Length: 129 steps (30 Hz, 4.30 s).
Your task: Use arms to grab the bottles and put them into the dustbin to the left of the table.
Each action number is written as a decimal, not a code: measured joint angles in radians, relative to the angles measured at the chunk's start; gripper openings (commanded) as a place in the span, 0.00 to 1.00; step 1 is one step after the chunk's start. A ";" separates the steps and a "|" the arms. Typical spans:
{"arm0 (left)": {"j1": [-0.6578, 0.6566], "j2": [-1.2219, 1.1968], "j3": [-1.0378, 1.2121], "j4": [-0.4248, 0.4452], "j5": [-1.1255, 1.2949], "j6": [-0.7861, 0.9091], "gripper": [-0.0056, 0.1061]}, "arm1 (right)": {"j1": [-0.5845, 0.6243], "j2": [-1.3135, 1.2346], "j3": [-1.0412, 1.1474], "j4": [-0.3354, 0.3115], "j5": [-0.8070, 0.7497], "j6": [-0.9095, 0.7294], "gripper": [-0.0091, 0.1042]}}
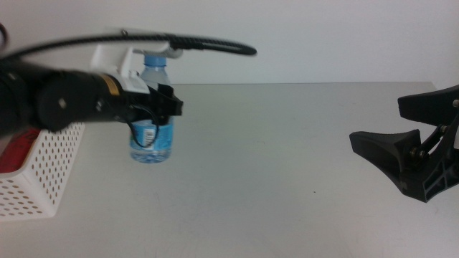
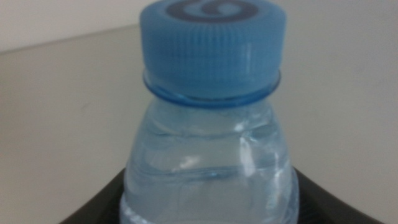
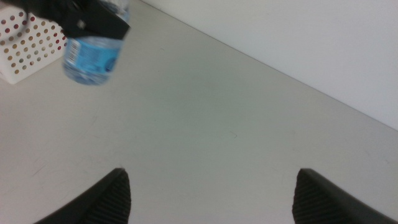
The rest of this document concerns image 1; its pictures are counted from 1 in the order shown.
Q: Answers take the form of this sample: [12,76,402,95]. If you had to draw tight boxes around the clear water bottle blue cap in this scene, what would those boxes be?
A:
[129,53,175,165]

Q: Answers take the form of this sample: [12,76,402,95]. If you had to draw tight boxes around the red cola can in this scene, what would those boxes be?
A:
[0,128,42,175]

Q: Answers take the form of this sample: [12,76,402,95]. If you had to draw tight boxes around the white perforated plastic basket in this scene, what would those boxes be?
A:
[0,120,86,221]

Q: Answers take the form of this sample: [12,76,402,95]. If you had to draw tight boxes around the thin black cable loop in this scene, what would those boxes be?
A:
[126,105,161,149]

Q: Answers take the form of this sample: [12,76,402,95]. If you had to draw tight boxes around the thick black braided cable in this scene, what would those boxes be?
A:
[0,23,258,62]

